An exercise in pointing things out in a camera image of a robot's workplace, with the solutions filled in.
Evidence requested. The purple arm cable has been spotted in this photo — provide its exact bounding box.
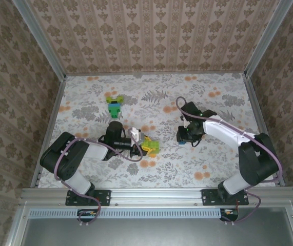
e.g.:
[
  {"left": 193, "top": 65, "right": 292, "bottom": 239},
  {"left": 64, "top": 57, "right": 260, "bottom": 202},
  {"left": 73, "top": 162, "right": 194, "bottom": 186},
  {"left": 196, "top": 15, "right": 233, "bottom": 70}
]
[
  {"left": 175, "top": 96, "right": 283, "bottom": 228},
  {"left": 53, "top": 128, "right": 145, "bottom": 228}
]

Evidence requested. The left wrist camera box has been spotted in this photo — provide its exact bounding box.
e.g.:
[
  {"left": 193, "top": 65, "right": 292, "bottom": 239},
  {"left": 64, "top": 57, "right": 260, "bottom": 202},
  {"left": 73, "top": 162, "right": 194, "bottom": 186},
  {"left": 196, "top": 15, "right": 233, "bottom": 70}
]
[{"left": 127, "top": 127, "right": 144, "bottom": 143}]

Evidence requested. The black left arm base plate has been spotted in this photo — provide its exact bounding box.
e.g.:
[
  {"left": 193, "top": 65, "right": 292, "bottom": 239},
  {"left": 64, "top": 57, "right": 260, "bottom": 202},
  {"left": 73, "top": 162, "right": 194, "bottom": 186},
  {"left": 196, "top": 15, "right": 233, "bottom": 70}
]
[{"left": 65, "top": 189, "right": 111, "bottom": 207}]

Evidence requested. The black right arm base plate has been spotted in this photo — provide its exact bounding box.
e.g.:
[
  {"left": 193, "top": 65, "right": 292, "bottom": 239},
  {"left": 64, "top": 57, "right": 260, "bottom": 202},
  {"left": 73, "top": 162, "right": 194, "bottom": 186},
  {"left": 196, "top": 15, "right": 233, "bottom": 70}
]
[{"left": 201, "top": 189, "right": 249, "bottom": 207}]

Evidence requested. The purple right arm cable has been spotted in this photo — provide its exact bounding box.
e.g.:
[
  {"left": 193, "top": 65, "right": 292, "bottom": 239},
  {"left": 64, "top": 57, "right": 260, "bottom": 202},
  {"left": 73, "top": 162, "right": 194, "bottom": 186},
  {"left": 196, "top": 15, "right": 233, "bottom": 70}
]
[{"left": 175, "top": 96, "right": 283, "bottom": 228}]

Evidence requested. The thin aluminium edge strip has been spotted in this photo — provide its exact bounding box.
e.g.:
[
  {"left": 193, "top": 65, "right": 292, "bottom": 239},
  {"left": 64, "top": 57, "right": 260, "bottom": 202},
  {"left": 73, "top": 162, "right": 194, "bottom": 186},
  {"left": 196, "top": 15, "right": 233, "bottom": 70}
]
[{"left": 65, "top": 71, "right": 246, "bottom": 77}]

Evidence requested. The black connector with wires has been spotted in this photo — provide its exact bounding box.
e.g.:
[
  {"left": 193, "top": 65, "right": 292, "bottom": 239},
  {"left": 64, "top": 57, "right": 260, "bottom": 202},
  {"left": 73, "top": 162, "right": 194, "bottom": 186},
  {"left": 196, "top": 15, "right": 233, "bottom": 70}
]
[
  {"left": 77, "top": 209, "right": 98, "bottom": 221},
  {"left": 220, "top": 208, "right": 239, "bottom": 221}
]

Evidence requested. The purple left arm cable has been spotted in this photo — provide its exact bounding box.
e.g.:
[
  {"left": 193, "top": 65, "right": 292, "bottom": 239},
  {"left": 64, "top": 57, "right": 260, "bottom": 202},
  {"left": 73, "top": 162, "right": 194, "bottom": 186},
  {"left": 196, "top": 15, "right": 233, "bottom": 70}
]
[{"left": 53, "top": 128, "right": 145, "bottom": 228}]

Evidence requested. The aluminium side rail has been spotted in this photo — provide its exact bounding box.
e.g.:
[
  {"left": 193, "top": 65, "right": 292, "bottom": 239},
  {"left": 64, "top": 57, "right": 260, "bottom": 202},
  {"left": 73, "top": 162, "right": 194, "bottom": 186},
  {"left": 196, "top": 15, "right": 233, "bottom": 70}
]
[
  {"left": 30, "top": 75, "right": 67, "bottom": 188},
  {"left": 243, "top": 74, "right": 287, "bottom": 187}
]

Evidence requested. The aluminium frame post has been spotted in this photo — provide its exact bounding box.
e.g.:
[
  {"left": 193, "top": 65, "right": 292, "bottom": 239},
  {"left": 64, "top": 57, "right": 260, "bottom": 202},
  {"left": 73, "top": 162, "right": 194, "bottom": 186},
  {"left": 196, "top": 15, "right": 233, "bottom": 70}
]
[
  {"left": 12, "top": 0, "right": 67, "bottom": 79},
  {"left": 243, "top": 0, "right": 293, "bottom": 77}
]

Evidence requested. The grey metal panel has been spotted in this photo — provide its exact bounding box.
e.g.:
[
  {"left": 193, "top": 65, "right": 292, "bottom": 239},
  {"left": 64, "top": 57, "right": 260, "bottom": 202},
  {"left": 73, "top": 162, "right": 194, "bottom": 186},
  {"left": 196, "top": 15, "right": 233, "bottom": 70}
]
[{"left": 6, "top": 206, "right": 293, "bottom": 246}]

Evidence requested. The wide aluminium mounting rail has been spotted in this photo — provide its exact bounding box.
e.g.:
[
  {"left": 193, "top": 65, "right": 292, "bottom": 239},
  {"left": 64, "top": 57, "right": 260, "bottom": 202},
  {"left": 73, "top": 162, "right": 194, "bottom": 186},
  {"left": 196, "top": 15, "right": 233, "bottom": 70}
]
[{"left": 19, "top": 187, "right": 293, "bottom": 208}]

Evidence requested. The grey slotted cable duct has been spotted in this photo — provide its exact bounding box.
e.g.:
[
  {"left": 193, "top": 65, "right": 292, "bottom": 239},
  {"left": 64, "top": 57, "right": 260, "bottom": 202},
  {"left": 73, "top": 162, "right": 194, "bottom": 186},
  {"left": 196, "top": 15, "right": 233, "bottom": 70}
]
[{"left": 29, "top": 209, "right": 220, "bottom": 219}]

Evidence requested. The floral table cover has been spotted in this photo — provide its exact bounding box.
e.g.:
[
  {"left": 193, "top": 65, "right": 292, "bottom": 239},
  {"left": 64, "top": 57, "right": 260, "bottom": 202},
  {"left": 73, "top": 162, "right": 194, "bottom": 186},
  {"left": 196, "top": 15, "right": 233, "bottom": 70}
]
[{"left": 37, "top": 73, "right": 277, "bottom": 189}]

